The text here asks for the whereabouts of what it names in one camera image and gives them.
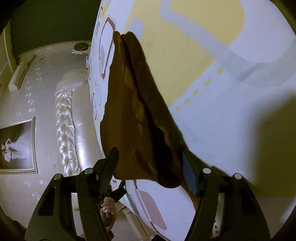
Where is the brown plaid sweater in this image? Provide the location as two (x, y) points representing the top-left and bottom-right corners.
(100, 32), (207, 196)

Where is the person's left hand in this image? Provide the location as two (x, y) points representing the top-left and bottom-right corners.
(101, 197), (117, 232)

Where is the cream leather headboard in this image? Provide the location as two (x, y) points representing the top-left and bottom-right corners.
(55, 69), (103, 176)

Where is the framed wedding photo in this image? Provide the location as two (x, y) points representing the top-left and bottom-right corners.
(1, 117), (38, 174)

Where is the white air conditioner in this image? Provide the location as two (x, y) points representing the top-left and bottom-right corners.
(8, 62), (28, 93)

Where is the white patterned bed sheet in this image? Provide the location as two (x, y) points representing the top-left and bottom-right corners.
(88, 1), (295, 240)

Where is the white table fan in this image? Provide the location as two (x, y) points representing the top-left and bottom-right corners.
(71, 42), (90, 55)

